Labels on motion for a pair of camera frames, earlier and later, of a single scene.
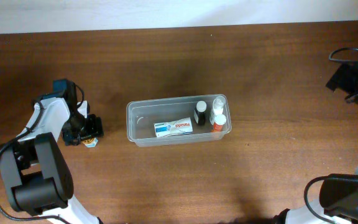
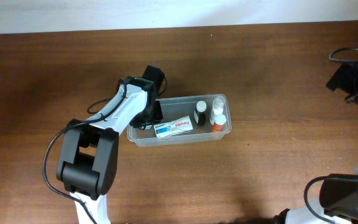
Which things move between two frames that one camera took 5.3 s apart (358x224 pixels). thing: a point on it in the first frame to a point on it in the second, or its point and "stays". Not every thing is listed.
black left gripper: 89,128 to 153,113
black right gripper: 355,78 stays
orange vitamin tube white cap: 219,120 stays
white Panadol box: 179,126 stays
